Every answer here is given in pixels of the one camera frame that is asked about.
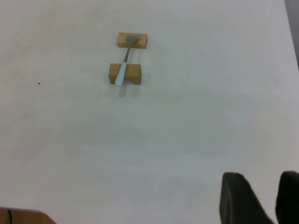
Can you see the rectangular wooden block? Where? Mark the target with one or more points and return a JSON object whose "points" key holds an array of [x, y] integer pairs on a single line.
{"points": [[142, 42]]}

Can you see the brown wooden board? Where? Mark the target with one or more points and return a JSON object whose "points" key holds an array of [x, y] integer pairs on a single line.
{"points": [[30, 217]]}

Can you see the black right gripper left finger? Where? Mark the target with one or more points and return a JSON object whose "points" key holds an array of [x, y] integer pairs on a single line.
{"points": [[238, 203]]}

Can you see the arched wooden block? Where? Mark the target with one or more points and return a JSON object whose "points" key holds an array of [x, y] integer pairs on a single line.
{"points": [[134, 73]]}

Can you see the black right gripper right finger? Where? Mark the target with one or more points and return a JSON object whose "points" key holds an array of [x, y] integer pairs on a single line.
{"points": [[289, 198]]}

